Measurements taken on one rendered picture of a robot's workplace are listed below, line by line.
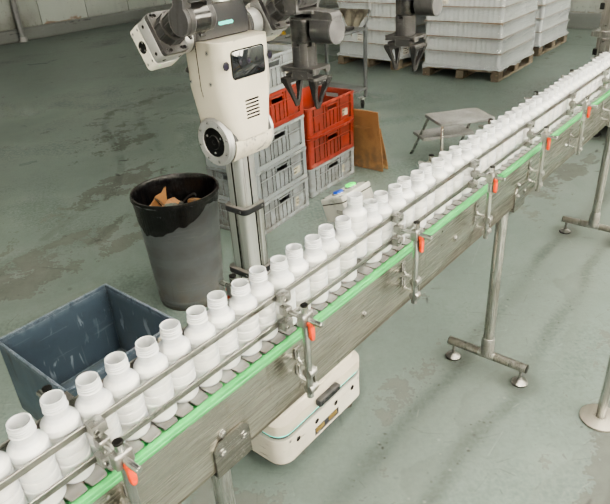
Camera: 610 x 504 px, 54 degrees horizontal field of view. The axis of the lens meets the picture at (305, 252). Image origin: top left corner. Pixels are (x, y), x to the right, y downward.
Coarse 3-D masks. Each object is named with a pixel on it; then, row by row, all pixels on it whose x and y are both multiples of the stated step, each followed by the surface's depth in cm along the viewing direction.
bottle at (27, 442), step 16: (16, 416) 89; (16, 432) 87; (32, 432) 88; (16, 448) 88; (32, 448) 88; (48, 448) 91; (16, 464) 88; (48, 464) 91; (32, 480) 90; (48, 480) 91; (32, 496) 91
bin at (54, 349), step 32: (96, 288) 162; (64, 320) 156; (96, 320) 164; (128, 320) 163; (160, 320) 151; (32, 352) 152; (64, 352) 159; (96, 352) 167; (128, 352) 136; (32, 384) 139; (64, 384) 161; (32, 416) 151
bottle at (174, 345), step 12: (168, 324) 109; (180, 324) 108; (168, 336) 107; (180, 336) 108; (168, 348) 107; (180, 348) 108; (168, 360) 108; (192, 360) 111; (180, 372) 109; (192, 372) 112; (180, 384) 111; (192, 396) 113
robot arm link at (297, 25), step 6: (294, 18) 134; (300, 18) 133; (306, 18) 132; (294, 24) 133; (300, 24) 133; (306, 24) 133; (294, 30) 134; (300, 30) 133; (306, 30) 134; (294, 36) 135; (300, 36) 134; (306, 36) 134; (300, 42) 136; (306, 42) 136
